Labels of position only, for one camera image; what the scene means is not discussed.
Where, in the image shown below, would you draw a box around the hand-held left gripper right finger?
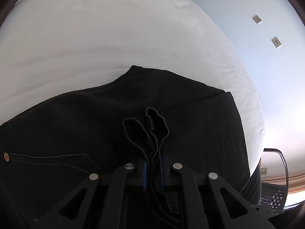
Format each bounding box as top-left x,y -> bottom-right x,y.
158,153 -> 274,229

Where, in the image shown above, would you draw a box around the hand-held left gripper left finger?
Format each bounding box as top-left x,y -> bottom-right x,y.
31,157 -> 148,229

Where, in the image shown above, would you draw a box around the mesh office chair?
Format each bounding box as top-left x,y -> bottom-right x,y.
253,148 -> 289,220

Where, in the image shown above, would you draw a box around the white bed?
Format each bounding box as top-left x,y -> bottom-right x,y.
0,0 -> 266,172

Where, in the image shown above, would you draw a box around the black denim pants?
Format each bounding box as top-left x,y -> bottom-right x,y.
0,65 -> 262,229

